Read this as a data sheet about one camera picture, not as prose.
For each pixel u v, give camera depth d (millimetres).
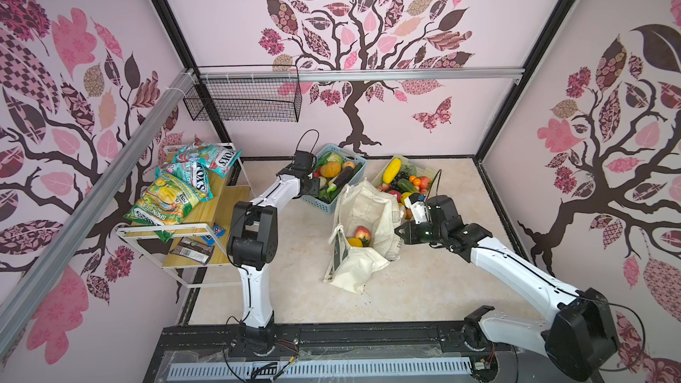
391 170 1063
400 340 746
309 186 920
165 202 599
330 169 1053
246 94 947
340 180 1012
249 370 699
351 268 783
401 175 1069
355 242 876
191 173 651
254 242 540
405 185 1023
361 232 918
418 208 742
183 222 613
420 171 1065
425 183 1051
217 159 691
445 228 617
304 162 795
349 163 1091
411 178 1069
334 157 1106
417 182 1010
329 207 967
